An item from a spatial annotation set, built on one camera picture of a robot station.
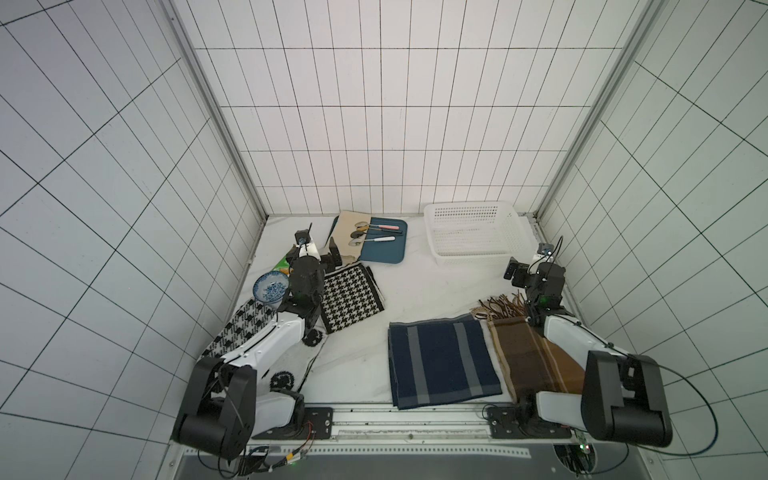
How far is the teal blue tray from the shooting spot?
108 cm

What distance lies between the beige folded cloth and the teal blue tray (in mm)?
20

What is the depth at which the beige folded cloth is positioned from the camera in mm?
1067
